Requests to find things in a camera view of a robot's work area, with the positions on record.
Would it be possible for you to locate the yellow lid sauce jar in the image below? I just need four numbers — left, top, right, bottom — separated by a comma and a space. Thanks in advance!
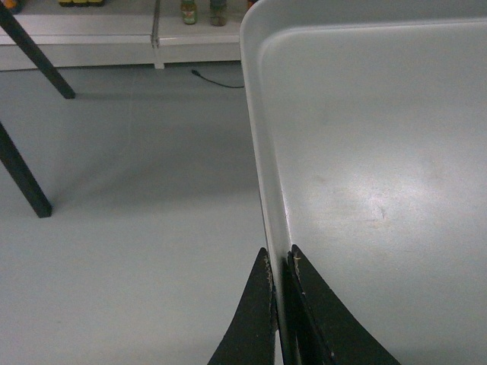
209, 0, 227, 27

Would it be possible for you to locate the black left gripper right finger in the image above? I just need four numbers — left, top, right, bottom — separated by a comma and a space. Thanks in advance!
288, 245, 399, 364

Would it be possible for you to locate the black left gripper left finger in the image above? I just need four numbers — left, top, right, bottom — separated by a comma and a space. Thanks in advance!
209, 248, 277, 365

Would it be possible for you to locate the thin black power cable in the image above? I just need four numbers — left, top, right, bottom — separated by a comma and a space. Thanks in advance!
191, 68, 245, 90

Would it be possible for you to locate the white middle shelf board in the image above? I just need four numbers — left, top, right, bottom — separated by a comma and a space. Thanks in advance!
15, 1, 247, 68

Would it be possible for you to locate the black table leg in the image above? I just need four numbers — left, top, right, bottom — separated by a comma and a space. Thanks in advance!
1, 3, 75, 100

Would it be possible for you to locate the grey rectangular serving tray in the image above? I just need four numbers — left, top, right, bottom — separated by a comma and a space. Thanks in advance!
240, 1, 486, 364

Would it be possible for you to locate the green lid sauce jar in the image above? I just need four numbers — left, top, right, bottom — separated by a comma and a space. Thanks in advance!
180, 0, 197, 25

